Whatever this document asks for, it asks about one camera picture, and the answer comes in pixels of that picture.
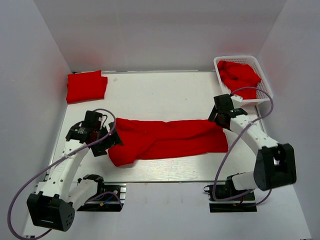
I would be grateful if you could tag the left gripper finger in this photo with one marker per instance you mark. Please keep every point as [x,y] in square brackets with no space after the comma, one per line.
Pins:
[101,148]
[114,137]

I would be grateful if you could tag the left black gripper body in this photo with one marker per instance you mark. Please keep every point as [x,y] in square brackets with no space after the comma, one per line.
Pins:
[102,132]

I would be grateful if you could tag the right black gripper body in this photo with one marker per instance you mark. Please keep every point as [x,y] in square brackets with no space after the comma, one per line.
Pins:
[218,121]

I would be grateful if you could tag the red t shirt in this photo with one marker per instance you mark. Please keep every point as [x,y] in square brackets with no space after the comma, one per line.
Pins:
[86,86]
[154,140]

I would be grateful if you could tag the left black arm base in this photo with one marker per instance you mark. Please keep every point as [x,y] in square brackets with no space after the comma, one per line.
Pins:
[109,197]

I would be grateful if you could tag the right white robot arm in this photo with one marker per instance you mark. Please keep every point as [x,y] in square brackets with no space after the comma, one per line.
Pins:
[275,164]

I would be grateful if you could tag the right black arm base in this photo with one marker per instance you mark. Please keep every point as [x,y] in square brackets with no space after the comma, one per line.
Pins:
[226,199]

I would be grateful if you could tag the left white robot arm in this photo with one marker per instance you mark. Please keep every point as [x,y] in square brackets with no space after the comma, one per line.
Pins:
[54,206]

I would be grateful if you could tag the red shirts in basket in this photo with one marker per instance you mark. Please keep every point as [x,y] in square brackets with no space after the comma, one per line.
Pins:
[236,75]

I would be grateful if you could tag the white plastic basket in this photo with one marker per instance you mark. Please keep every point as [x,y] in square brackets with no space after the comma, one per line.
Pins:
[251,97]

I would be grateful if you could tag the folded red t shirt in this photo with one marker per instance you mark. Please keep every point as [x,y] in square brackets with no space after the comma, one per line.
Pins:
[86,86]

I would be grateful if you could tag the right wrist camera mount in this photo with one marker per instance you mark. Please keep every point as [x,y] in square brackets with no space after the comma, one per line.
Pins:
[236,101]

